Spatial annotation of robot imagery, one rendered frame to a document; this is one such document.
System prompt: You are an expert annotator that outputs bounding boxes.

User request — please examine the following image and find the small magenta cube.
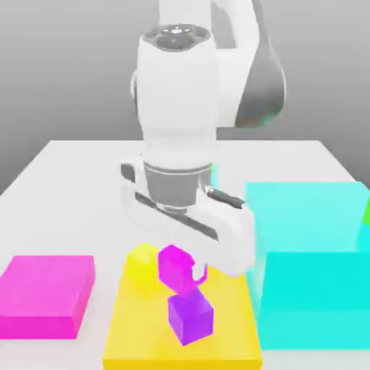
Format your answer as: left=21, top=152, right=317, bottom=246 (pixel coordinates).
left=158, top=244, right=209, bottom=298

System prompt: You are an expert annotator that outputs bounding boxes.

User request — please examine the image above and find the small purple cube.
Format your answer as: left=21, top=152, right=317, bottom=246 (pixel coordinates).
left=167, top=288, right=215, bottom=347

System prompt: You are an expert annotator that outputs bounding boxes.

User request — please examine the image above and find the small yellow cube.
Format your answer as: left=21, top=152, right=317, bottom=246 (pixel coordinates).
left=126, top=242, right=162, bottom=287

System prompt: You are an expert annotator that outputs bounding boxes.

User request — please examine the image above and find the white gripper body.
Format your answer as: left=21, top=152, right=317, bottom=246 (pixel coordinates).
left=120, top=182, right=257, bottom=278

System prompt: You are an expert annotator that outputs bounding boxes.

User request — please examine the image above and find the large pink box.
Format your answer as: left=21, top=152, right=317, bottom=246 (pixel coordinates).
left=0, top=254, right=96, bottom=340

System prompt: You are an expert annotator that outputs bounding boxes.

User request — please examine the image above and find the large cyan box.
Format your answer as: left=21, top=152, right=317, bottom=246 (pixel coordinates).
left=244, top=181, right=370, bottom=351

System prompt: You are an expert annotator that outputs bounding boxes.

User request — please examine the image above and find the large yellow box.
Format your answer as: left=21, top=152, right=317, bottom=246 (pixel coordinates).
left=103, top=253, right=264, bottom=370

